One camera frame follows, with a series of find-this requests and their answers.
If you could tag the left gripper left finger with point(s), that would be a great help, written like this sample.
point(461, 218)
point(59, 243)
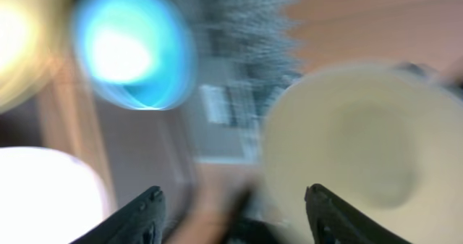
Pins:
point(141, 221)

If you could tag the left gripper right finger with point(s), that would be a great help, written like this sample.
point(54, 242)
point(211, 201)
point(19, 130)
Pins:
point(333, 220)

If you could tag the small white cup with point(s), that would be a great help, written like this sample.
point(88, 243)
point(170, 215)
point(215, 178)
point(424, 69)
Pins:
point(386, 139)

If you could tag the white bowl with rice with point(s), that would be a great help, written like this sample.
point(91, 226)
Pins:
point(49, 196)

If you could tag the light blue bowl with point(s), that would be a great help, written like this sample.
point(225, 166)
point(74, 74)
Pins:
point(138, 54)

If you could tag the yellow round plate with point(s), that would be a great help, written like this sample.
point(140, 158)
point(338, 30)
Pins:
point(34, 43)

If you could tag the grey dishwasher rack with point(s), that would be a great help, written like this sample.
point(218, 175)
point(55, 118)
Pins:
point(244, 63)

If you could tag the brown plastic serving tray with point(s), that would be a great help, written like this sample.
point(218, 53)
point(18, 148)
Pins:
point(129, 150)

